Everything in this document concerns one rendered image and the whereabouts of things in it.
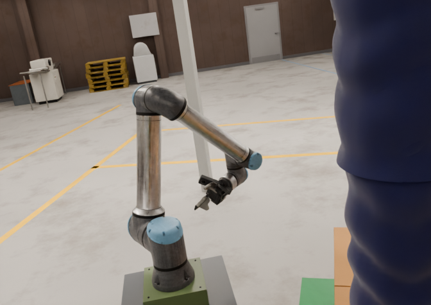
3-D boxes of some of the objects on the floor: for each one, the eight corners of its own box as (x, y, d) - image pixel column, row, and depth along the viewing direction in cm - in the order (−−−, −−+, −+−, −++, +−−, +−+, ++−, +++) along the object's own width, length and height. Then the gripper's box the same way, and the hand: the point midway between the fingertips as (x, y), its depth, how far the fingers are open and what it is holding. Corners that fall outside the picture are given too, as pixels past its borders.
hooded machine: (158, 79, 1560) (151, 40, 1519) (158, 81, 1498) (151, 40, 1457) (136, 82, 1552) (129, 43, 1511) (136, 85, 1489) (129, 43, 1448)
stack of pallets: (131, 83, 1550) (126, 56, 1521) (129, 87, 1458) (124, 58, 1429) (93, 89, 1535) (86, 61, 1507) (89, 93, 1443) (83, 64, 1415)
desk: (43, 96, 1517) (38, 78, 1497) (34, 103, 1394) (28, 82, 1374) (24, 99, 1510) (20, 80, 1490) (13, 106, 1387) (8, 85, 1367)
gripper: (239, 177, 205) (216, 194, 190) (225, 203, 216) (202, 221, 201) (226, 167, 208) (202, 182, 193) (213, 193, 219) (189, 210, 204)
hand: (197, 198), depth 198 cm, fingers open, 14 cm apart
